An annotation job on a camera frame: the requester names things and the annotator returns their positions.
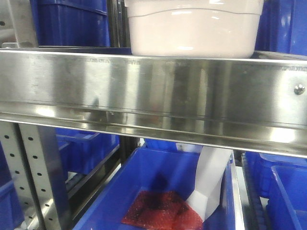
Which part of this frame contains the blue bin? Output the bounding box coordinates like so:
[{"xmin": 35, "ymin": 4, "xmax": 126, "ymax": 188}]
[
  {"xmin": 56, "ymin": 128, "xmax": 119, "ymax": 177},
  {"xmin": 30, "ymin": 0, "xmax": 110, "ymax": 47},
  {"xmin": 244, "ymin": 151, "xmax": 307, "ymax": 230},
  {"xmin": 255, "ymin": 0, "xmax": 307, "ymax": 56},
  {"xmin": 74, "ymin": 148, "xmax": 236, "ymax": 230}
]

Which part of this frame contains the red bubble wrap bag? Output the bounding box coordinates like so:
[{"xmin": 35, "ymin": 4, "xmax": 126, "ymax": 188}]
[{"xmin": 121, "ymin": 191, "xmax": 203, "ymax": 230}]

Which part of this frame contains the stainless steel shelf rail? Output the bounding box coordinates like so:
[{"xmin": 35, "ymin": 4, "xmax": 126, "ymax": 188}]
[{"xmin": 0, "ymin": 47, "xmax": 307, "ymax": 157}]

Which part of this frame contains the blue bin bottom left corner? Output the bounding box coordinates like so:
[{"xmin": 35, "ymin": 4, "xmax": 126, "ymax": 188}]
[{"xmin": 0, "ymin": 147, "xmax": 24, "ymax": 230}]

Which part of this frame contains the steel bolt on rail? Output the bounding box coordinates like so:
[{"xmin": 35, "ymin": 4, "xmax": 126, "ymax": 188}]
[{"xmin": 294, "ymin": 84, "xmax": 306, "ymax": 95}]

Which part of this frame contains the perforated steel shelf post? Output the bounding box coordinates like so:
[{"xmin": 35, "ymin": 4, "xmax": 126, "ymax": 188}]
[{"xmin": 0, "ymin": 121, "xmax": 72, "ymax": 230}]

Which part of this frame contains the blue bin upper left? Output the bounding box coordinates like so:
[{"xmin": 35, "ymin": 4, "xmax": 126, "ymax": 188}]
[{"xmin": 30, "ymin": 0, "xmax": 110, "ymax": 47}]

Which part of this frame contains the blue bin lower centre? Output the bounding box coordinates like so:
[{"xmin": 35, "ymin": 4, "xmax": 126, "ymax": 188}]
[{"xmin": 74, "ymin": 148, "xmax": 236, "ymax": 230}]

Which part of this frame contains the blue bin lower left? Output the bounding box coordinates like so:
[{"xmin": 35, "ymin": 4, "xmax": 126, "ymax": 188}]
[{"xmin": 56, "ymin": 128, "xmax": 119, "ymax": 177}]

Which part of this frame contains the blue bin upper right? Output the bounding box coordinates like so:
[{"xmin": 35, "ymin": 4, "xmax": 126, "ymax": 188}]
[{"xmin": 255, "ymin": 0, "xmax": 307, "ymax": 56}]

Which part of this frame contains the blue bin lower right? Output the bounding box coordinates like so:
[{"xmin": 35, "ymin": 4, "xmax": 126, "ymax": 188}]
[{"xmin": 244, "ymin": 151, "xmax": 307, "ymax": 230}]

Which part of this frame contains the pale pink plastic bin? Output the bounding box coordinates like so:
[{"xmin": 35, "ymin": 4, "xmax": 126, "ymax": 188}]
[{"xmin": 124, "ymin": 0, "xmax": 264, "ymax": 58}]

